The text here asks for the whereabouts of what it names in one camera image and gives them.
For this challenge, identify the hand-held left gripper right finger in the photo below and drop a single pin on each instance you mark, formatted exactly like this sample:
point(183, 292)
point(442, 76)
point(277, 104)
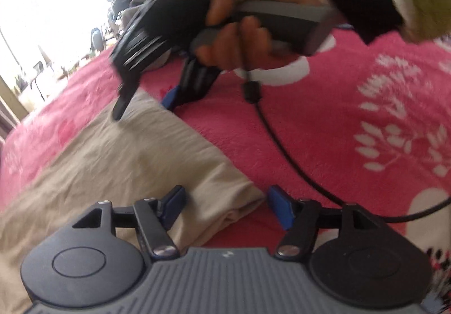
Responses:
point(282, 208)

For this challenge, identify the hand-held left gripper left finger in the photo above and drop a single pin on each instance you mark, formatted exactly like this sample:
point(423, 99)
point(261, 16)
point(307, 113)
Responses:
point(174, 206)

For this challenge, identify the person's right hand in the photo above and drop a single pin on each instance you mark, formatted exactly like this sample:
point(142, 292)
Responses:
point(232, 50)

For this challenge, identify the beige pants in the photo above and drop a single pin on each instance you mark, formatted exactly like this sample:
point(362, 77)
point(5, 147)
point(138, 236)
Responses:
point(123, 166)

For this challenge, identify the pink printed blanket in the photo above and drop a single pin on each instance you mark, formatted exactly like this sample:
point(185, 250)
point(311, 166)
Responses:
point(352, 124)

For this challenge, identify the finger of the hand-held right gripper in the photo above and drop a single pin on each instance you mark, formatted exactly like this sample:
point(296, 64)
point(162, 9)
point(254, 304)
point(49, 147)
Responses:
point(192, 85)
point(125, 99)

